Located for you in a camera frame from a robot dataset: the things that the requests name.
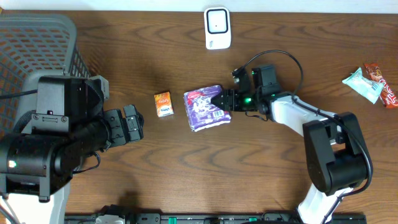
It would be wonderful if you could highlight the red purple floral tissue pack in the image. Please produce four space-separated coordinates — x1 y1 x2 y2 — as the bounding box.
183 85 231 132

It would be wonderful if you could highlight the orange tissue pack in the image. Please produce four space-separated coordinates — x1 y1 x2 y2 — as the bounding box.
154 91 174 118

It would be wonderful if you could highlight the teal snack packet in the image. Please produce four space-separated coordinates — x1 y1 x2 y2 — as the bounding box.
342 68 383 104

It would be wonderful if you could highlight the orange brown snack bar wrapper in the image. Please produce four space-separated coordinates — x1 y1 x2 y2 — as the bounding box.
364 63 397 109

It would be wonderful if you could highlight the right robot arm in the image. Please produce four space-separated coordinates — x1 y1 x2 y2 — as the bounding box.
211 65 373 223

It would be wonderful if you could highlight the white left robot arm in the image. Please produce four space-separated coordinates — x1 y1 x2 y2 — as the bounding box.
1 75 144 223

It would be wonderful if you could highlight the white barcode scanner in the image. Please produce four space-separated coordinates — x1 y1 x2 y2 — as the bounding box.
203 7 232 50

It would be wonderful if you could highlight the grey plastic basket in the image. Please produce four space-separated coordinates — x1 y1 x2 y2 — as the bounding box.
1 14 93 136

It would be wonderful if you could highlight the black cable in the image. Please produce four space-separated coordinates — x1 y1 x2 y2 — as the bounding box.
236 49 374 224

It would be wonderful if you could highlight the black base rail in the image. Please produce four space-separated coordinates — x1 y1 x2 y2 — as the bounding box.
65 203 368 224

